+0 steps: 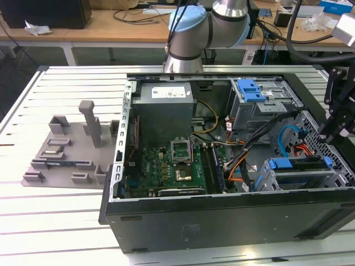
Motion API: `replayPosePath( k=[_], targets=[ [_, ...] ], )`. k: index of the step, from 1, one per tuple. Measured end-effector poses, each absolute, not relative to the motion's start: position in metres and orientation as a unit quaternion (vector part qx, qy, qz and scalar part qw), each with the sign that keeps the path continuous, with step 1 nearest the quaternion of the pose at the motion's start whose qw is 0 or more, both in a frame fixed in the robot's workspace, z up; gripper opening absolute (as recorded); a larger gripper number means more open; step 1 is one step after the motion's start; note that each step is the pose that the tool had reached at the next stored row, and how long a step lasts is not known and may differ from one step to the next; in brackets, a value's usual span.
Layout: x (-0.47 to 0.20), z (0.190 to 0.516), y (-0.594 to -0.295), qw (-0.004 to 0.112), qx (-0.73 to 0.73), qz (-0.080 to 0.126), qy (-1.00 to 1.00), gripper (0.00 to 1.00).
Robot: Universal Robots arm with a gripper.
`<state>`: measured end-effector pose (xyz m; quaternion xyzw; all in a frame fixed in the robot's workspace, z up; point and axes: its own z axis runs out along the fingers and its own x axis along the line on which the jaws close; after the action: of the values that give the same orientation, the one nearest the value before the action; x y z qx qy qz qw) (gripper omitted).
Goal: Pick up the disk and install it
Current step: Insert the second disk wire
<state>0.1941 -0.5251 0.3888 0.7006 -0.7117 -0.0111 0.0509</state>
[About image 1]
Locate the orange power wire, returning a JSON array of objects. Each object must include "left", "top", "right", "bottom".
[{"left": 288, "top": 142, "right": 322, "bottom": 163}]

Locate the hard disk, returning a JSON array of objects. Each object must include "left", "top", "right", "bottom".
[{"left": 254, "top": 156, "right": 333, "bottom": 192}]

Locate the metal disk bay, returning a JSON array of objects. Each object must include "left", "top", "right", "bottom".
[{"left": 251, "top": 155, "right": 349, "bottom": 192}]

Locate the metal drive cage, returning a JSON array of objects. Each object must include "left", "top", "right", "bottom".
[{"left": 230, "top": 78, "right": 305, "bottom": 134}]

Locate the clear plastic bag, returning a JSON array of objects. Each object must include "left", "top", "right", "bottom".
[{"left": 301, "top": 12, "right": 332, "bottom": 32}]

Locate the blue drive latch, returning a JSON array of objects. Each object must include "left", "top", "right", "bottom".
[{"left": 237, "top": 79, "right": 266, "bottom": 103}]

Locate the blue cardboard box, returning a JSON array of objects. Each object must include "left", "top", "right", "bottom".
[{"left": 318, "top": 0, "right": 355, "bottom": 14}]

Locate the small black box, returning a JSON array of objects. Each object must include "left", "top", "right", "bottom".
[{"left": 273, "top": 12, "right": 293, "bottom": 28}]

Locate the RAM stick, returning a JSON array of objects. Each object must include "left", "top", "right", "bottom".
[
  {"left": 212, "top": 146, "right": 226, "bottom": 194},
  {"left": 45, "top": 161, "right": 76, "bottom": 168}
]

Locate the black mesh bin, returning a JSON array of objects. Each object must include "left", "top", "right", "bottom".
[{"left": 201, "top": 48, "right": 217, "bottom": 66}]

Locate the black RAM slot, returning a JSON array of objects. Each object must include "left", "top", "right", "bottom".
[{"left": 199, "top": 146, "right": 214, "bottom": 195}]

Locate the black open PC case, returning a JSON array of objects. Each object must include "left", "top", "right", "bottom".
[{"left": 98, "top": 65, "right": 355, "bottom": 254}]

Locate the metal socket cover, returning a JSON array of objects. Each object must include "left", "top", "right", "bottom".
[{"left": 169, "top": 136, "right": 194, "bottom": 166}]

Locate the CPU socket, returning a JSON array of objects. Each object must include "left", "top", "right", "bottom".
[{"left": 174, "top": 165, "right": 195, "bottom": 181}]

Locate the grey power supply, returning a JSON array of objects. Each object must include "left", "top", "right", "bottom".
[{"left": 131, "top": 81, "right": 195, "bottom": 147}]

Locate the black graphics card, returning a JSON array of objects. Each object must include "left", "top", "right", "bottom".
[{"left": 158, "top": 187, "right": 207, "bottom": 198}]

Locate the green motherboard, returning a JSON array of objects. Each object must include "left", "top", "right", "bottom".
[{"left": 121, "top": 144, "right": 231, "bottom": 195}]

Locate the black case fan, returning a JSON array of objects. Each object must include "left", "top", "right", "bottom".
[{"left": 123, "top": 115, "right": 142, "bottom": 170}]

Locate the wooden desk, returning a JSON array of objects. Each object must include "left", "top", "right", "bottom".
[{"left": 0, "top": 0, "right": 355, "bottom": 62}]

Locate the grey parts rack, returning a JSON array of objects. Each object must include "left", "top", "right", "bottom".
[{"left": 21, "top": 99, "right": 120, "bottom": 191}]

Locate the large black computer case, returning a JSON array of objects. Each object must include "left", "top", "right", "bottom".
[{"left": 0, "top": 0, "right": 92, "bottom": 30}]

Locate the crumpled white paper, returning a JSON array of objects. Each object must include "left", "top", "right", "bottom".
[{"left": 24, "top": 19, "right": 53, "bottom": 37}]

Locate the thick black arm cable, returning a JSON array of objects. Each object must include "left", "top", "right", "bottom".
[{"left": 285, "top": 0, "right": 355, "bottom": 65}]

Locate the blue data wire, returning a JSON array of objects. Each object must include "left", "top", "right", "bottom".
[{"left": 278, "top": 125, "right": 308, "bottom": 163}]

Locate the black sleeved cable bundle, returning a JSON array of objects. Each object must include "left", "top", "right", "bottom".
[{"left": 224, "top": 109, "right": 303, "bottom": 192}]

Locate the orange wire bundle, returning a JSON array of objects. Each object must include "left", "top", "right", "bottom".
[{"left": 226, "top": 155, "right": 252, "bottom": 183}]

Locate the yellow wire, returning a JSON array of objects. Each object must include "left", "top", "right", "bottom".
[{"left": 191, "top": 99, "right": 220, "bottom": 136}]

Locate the red black fan wire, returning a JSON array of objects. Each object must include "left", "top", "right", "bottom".
[{"left": 124, "top": 116, "right": 139, "bottom": 168}]

